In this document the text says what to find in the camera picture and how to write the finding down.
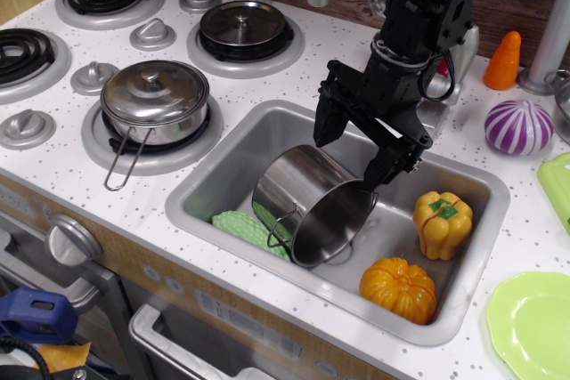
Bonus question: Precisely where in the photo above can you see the grey oven knob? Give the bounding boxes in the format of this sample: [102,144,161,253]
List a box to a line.
[45,214,103,267]

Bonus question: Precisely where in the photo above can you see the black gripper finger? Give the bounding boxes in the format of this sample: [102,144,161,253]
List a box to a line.
[313,95,345,147]
[361,149,405,192]

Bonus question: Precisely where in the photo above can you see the yellow toy bell pepper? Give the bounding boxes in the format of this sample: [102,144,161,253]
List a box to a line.
[412,191,473,261]

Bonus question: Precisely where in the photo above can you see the purple striped toy onion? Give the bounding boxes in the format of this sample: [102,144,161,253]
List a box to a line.
[484,100,554,156]

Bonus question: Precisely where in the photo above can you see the blue clamp tool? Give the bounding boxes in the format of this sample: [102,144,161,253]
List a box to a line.
[1,287,79,344]

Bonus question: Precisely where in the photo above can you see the steel pot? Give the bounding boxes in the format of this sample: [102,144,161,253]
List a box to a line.
[544,69,570,143]
[251,144,378,268]

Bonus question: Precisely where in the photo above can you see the grey toy sink basin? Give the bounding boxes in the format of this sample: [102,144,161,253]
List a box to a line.
[166,101,510,346]

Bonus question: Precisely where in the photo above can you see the grey stove knob middle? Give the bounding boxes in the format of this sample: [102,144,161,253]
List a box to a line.
[129,18,176,52]

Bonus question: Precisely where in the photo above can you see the grey oven door handle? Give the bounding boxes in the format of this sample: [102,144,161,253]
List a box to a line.
[128,303,272,380]

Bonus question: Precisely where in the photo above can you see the grey stove knob front left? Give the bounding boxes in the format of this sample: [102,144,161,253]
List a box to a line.
[1,109,56,150]

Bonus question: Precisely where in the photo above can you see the steel pot lid on burner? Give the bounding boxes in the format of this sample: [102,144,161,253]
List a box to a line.
[199,0,286,47]

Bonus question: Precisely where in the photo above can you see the green plastic tray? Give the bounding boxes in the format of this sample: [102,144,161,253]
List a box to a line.
[536,153,570,232]

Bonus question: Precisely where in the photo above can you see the green toy vegetable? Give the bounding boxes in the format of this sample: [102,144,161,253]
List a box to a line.
[211,211,291,262]

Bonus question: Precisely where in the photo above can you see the grey metal pole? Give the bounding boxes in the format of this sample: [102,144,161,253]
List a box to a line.
[517,0,569,95]

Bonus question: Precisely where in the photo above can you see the grey stove knob lower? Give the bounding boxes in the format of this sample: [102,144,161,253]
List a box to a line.
[70,61,119,96]

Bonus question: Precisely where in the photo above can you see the green plastic plate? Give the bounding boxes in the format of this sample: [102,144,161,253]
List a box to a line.
[486,271,569,379]

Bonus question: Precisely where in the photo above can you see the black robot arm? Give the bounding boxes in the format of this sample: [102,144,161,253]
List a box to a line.
[307,0,474,190]

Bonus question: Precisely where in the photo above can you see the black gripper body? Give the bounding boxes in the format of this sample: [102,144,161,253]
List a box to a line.
[319,59,433,173]

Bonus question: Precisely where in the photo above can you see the black coil burner far left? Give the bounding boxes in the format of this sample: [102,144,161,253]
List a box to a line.
[1,28,55,85]

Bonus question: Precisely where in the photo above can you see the orange toy carrot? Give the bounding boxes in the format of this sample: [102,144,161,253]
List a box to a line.
[483,31,522,91]

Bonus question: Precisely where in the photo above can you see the steel lidded saucepan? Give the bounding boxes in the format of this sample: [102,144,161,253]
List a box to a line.
[100,61,223,178]

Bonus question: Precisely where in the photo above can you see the orange toy pumpkin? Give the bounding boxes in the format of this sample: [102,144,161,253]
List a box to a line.
[359,257,437,325]

